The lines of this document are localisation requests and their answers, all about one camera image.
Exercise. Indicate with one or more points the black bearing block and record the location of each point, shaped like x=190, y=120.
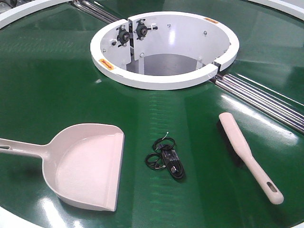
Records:
x=123, y=36
x=142, y=29

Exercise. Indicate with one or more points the right black bearing block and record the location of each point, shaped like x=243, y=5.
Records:
x=142, y=29

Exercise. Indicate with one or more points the white outer rim left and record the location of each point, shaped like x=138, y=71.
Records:
x=25, y=9

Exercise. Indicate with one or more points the steel rollers top left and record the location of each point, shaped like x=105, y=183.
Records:
x=94, y=11

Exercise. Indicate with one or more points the pink hand broom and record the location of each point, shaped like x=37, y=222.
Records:
x=242, y=149

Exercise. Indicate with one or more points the steel rollers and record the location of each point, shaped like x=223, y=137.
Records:
x=261, y=100
x=94, y=11

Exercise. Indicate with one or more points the steel rollers right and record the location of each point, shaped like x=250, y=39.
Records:
x=261, y=100

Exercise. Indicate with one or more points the white rim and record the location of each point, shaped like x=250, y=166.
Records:
x=293, y=8
x=25, y=9

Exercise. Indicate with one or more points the pink plastic dustpan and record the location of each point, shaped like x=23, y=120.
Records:
x=81, y=164

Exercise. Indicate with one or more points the white outer rim right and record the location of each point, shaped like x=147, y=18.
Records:
x=293, y=8

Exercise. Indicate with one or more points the left black bearing block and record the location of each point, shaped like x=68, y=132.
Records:
x=123, y=36

